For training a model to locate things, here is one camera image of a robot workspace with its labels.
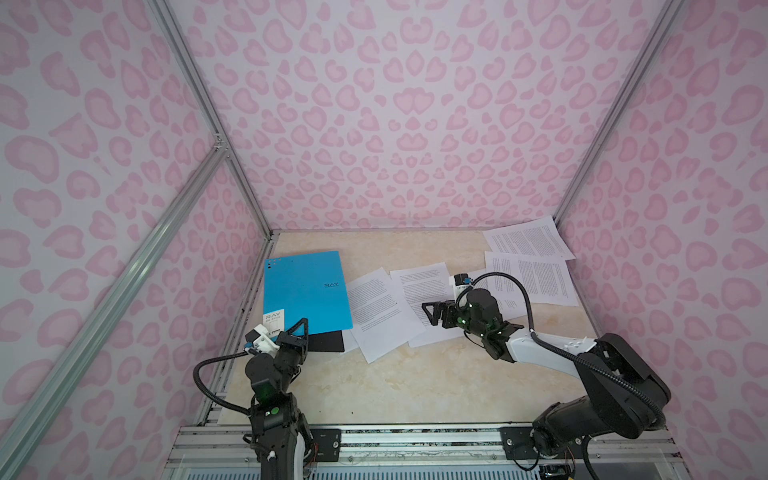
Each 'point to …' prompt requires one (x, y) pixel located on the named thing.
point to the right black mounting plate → (518, 444)
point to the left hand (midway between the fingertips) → (308, 315)
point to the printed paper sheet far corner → (540, 236)
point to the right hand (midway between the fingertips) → (434, 303)
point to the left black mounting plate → (329, 442)
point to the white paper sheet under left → (349, 342)
